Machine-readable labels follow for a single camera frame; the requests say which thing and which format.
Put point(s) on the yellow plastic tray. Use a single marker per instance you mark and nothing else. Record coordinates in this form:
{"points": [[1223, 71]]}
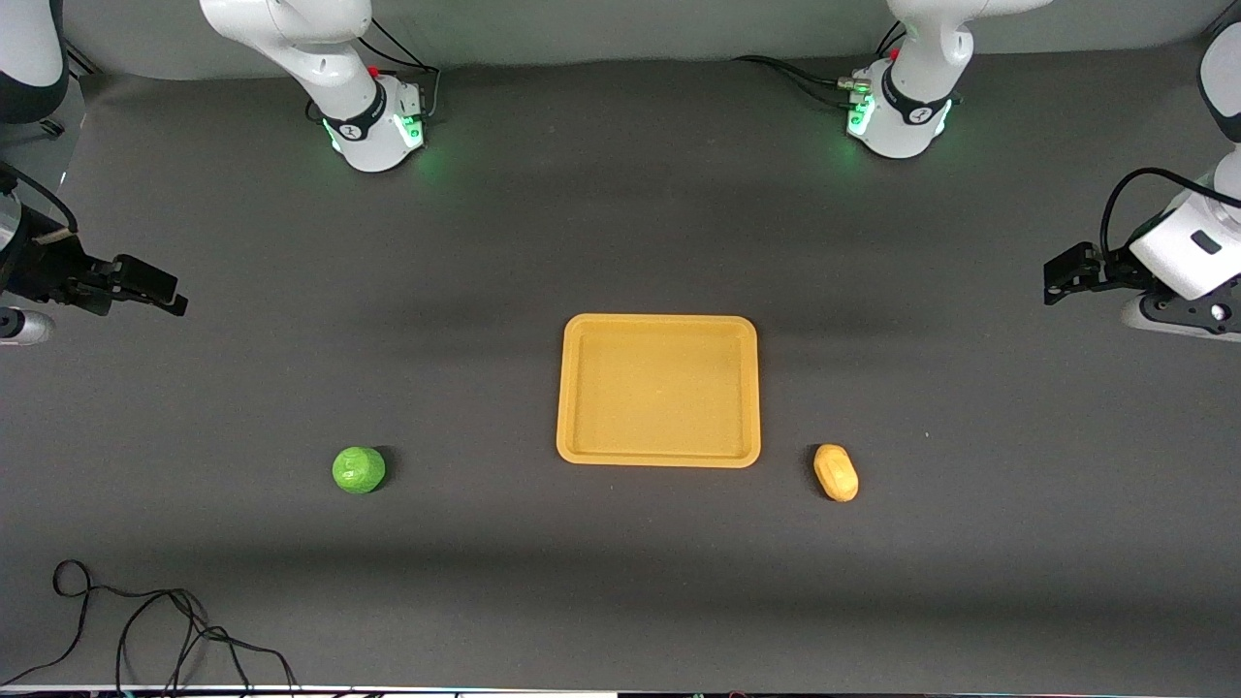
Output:
{"points": [[659, 393]]}

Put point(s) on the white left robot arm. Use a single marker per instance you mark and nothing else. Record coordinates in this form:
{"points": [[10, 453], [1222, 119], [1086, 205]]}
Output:
{"points": [[906, 126]]}

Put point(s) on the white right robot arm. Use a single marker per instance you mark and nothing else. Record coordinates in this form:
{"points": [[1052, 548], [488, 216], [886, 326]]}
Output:
{"points": [[373, 136]]}

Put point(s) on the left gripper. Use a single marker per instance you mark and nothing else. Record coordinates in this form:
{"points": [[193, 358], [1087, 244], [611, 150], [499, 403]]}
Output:
{"points": [[1112, 269]]}

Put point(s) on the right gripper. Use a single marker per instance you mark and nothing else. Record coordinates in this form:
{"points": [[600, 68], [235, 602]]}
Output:
{"points": [[41, 266]]}

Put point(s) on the yellow-brown potato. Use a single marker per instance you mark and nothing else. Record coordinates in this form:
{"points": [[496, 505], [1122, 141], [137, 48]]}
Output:
{"points": [[836, 472]]}

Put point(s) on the green apple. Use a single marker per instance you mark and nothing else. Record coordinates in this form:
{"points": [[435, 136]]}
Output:
{"points": [[358, 470]]}

